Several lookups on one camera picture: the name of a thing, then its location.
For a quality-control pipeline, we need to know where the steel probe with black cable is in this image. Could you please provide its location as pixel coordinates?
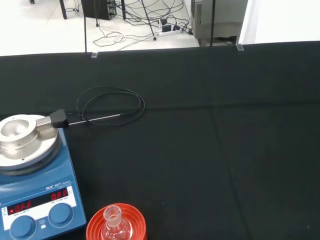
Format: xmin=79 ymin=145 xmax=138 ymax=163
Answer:
xmin=65 ymin=86 xmax=146 ymax=127

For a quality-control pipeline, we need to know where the black bench cloth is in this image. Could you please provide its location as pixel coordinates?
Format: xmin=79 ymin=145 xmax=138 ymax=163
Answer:
xmin=0 ymin=40 xmax=320 ymax=240

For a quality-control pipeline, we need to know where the black tripod leg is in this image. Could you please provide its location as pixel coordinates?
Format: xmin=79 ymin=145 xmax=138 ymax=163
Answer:
xmin=140 ymin=0 xmax=158 ymax=41

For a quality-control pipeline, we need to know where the white power strip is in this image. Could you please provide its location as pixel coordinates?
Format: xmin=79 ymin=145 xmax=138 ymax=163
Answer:
xmin=157 ymin=27 xmax=182 ymax=38

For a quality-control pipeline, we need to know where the heater with blue base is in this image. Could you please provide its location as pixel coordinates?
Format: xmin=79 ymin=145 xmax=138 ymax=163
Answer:
xmin=0 ymin=109 xmax=87 ymax=240

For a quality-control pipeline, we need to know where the red ribbed flask ring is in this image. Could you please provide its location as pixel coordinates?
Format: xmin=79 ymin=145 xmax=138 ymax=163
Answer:
xmin=85 ymin=202 xmax=148 ymax=240

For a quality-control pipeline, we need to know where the grey metal cabinet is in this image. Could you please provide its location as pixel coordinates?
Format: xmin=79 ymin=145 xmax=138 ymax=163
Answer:
xmin=190 ymin=0 xmax=249 ymax=47

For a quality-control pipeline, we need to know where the black computer tower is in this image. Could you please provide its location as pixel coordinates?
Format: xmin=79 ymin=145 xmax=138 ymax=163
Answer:
xmin=81 ymin=0 xmax=117 ymax=21

